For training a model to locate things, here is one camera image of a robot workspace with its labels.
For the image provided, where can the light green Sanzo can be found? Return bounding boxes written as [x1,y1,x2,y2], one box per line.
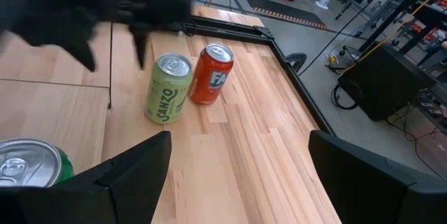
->
[144,52,194,125]

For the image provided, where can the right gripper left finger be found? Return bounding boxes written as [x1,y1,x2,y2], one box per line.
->
[55,131,172,224]

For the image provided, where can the black equipment case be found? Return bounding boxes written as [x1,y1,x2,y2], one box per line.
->
[337,40,437,122]

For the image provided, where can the black floor mat striped edge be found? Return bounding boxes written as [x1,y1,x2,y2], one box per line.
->
[243,0,329,31]

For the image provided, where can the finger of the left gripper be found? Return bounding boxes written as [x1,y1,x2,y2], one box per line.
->
[131,24,149,70]
[64,31,97,73]

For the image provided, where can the coiled black cable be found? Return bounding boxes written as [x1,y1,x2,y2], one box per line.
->
[330,83,360,111]

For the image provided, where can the yellow cable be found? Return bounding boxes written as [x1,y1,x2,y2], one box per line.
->
[344,0,447,75]

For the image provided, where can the orange Fanta can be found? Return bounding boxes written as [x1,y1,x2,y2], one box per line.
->
[188,43,235,105]

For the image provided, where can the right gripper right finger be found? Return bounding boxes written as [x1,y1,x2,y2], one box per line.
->
[309,130,416,224]

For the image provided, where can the black metal workbench frame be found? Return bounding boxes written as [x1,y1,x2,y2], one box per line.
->
[335,0,447,56]

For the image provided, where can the dark green beverage can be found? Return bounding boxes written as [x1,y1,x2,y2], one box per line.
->
[0,137,75,188]

